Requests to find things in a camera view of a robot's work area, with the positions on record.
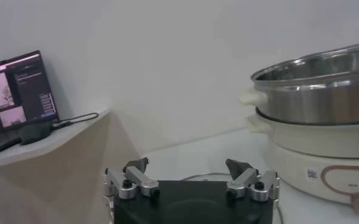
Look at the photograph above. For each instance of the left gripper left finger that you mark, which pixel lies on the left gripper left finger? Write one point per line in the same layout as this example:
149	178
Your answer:
142	182

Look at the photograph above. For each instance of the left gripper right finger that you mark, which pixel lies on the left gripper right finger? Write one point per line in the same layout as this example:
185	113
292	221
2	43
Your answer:
243	179

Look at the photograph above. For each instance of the stainless steel steamer basket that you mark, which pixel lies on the stainless steel steamer basket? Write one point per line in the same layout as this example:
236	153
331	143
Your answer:
319	100

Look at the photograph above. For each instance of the white main table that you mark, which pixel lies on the white main table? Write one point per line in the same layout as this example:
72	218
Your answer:
197	152

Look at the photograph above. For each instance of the cream electric pot base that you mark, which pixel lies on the cream electric pot base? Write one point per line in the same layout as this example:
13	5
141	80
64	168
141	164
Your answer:
298	140

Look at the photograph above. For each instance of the white side table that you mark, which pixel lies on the white side table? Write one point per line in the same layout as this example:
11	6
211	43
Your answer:
60	170

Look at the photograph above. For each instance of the black computer mouse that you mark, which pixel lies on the black computer mouse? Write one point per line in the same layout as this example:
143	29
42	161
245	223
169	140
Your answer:
36	133

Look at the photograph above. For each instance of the black laptop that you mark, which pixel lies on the black laptop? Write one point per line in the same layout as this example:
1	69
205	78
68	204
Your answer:
23	88

